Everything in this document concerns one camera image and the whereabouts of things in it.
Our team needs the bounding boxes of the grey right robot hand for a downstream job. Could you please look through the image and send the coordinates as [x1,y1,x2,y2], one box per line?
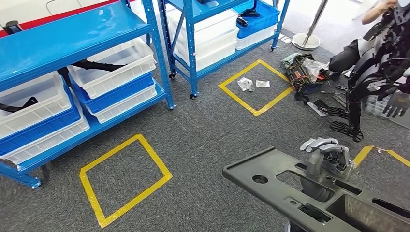
[300,137,356,177]

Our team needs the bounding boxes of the black plastic panel part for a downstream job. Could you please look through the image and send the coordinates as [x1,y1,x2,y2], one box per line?
[222,146,410,232]

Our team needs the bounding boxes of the blue metal shelf rack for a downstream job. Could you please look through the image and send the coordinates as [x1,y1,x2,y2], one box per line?
[157,0,291,100]
[0,0,176,189]

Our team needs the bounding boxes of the yellow floor tape square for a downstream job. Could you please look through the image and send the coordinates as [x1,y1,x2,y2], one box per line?
[352,145,410,169]
[79,133,173,229]
[218,58,294,117]

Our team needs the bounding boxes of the clear parts organizer box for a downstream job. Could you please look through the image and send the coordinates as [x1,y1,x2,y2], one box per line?
[363,94,396,119]

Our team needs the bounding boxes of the black orange tool bag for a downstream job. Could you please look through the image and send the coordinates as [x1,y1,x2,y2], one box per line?
[281,53,331,104]

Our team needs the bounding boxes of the black silver humanoid robot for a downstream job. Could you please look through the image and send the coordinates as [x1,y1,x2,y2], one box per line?
[330,0,410,144]

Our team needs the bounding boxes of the person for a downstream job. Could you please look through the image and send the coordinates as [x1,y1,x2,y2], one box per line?
[328,0,400,74]

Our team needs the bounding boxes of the crumpled clear plastic bag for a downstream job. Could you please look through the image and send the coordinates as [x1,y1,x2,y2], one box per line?
[237,77,255,91]

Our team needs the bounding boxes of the silver stanchion with base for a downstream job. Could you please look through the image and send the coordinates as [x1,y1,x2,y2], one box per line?
[292,0,331,52]

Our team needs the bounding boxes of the white plastic crate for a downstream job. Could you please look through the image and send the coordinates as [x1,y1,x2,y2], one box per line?
[166,8,239,44]
[67,38,157,100]
[173,27,240,60]
[0,110,90,166]
[0,71,73,140]
[235,24,278,51]
[175,42,238,72]
[91,81,159,124]

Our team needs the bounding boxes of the red barrier belt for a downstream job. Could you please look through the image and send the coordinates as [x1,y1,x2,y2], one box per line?
[0,0,137,38]

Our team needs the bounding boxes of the black bracket part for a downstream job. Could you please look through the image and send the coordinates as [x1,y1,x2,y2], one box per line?
[71,59,129,73]
[237,8,261,28]
[0,96,39,114]

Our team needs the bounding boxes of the black stanchion post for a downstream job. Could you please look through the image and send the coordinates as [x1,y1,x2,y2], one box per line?
[3,20,23,35]

